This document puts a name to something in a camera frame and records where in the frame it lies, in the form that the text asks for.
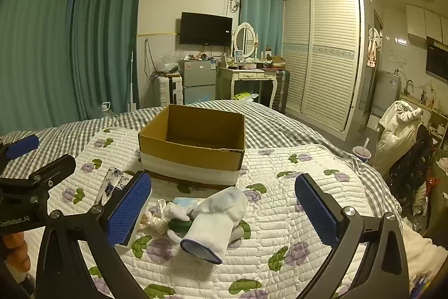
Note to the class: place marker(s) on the brown cardboard box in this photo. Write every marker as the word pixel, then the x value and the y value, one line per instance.
pixel 190 159

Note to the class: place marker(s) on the red plastic bag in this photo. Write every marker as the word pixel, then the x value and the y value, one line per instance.
pixel 433 184

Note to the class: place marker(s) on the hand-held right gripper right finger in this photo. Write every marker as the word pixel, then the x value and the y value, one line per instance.
pixel 316 211

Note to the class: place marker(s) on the black wall television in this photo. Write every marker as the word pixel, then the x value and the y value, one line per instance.
pixel 205 29

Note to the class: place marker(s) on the black range hood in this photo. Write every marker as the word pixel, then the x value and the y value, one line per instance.
pixel 437 59

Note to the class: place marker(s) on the white kitchen wall cabinets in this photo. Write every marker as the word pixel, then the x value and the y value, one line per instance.
pixel 425 22

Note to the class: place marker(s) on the white slatted wardrobe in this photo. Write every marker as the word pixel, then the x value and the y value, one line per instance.
pixel 325 57

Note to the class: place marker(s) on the wide teal curtain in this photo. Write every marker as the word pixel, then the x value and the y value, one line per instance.
pixel 52 39

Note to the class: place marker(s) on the narrow teal curtain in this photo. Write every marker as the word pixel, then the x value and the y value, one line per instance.
pixel 260 11

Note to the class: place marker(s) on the white suitcase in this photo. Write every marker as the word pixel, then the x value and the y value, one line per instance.
pixel 168 90

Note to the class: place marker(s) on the clear floral plastic package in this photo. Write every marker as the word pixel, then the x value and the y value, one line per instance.
pixel 113 181

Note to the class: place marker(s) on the white standing pole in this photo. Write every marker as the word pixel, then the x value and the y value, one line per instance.
pixel 132 81

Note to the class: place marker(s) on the light blue packet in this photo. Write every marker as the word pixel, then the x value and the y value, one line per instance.
pixel 187 202

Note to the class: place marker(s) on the large white sock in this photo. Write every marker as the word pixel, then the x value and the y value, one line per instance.
pixel 213 223

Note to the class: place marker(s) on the dark floral garment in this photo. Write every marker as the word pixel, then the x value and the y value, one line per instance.
pixel 414 166

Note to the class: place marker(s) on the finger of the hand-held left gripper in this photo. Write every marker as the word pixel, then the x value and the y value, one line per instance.
pixel 21 147
pixel 52 167

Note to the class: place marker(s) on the clear plastic bags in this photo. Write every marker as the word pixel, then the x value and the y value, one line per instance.
pixel 168 63

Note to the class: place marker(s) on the person's left hand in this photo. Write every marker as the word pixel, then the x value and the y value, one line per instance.
pixel 18 251

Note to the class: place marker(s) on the cream dressing table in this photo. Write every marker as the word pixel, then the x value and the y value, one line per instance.
pixel 245 75

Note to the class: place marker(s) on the white floral quilted blanket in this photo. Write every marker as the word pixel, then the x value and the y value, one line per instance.
pixel 280 243

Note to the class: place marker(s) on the white oval mirror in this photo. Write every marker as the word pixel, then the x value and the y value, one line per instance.
pixel 244 39

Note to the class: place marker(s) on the small white sock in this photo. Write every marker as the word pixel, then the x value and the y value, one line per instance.
pixel 175 212

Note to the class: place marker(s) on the white jacket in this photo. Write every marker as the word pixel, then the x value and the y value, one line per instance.
pixel 395 134

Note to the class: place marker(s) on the hanging pink clothes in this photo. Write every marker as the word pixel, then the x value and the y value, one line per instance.
pixel 372 52

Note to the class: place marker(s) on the green and white bag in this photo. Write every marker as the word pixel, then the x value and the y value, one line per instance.
pixel 243 96

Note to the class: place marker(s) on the white cloth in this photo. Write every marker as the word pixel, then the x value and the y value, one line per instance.
pixel 425 250

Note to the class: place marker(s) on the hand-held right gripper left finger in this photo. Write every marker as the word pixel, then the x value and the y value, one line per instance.
pixel 128 209

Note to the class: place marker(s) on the drink cup with straw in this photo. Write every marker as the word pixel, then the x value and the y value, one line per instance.
pixel 362 153

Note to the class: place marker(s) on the silver suitcase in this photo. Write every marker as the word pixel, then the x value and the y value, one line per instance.
pixel 281 88

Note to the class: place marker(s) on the small silver fridge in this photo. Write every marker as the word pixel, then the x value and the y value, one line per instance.
pixel 198 81

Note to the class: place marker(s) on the grey checked bed sheet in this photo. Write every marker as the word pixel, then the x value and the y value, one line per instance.
pixel 273 125

